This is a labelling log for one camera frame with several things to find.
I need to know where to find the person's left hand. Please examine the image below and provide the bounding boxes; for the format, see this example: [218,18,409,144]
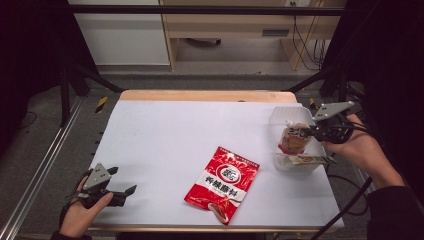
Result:
[59,175,115,239]

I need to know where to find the beige sauce packet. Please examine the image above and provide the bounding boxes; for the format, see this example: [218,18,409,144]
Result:
[288,154,338,167]

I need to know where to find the white cabinet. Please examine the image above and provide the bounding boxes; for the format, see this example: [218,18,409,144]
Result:
[67,0,171,66]

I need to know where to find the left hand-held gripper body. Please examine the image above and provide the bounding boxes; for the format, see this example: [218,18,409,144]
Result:
[68,162,128,210]

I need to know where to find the thin black cable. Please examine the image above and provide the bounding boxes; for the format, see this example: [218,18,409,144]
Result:
[327,173,370,216]

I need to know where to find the aluminium rail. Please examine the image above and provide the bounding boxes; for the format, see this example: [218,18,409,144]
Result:
[0,96,85,240]

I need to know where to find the person's right hand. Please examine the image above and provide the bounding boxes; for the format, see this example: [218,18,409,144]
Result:
[321,114,406,190]

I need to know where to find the black metal stand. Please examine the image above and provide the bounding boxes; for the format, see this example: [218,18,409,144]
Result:
[59,62,125,128]
[285,65,365,102]

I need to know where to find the hanging black cables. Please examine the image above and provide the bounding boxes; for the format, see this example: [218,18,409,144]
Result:
[291,14,327,72]

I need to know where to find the wooden desk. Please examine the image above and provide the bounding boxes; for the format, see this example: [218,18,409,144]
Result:
[159,0,348,72]

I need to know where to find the beige spout pouch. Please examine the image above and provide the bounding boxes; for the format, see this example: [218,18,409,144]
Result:
[277,120,313,156]

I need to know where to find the right hand-held gripper cable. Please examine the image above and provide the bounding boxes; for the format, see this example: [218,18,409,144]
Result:
[338,113,368,135]

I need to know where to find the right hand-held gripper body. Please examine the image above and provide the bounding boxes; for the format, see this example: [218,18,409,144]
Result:
[309,100,356,145]

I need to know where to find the red seasoning packet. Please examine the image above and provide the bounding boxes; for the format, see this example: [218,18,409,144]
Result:
[183,145,261,227]

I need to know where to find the white plastic container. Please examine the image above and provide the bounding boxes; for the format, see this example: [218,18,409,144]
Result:
[268,105,330,174]

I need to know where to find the black horizontal bar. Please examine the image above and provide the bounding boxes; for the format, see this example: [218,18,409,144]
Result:
[66,4,345,16]

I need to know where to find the thick black cable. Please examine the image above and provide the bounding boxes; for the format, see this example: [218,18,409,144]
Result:
[309,177,374,240]

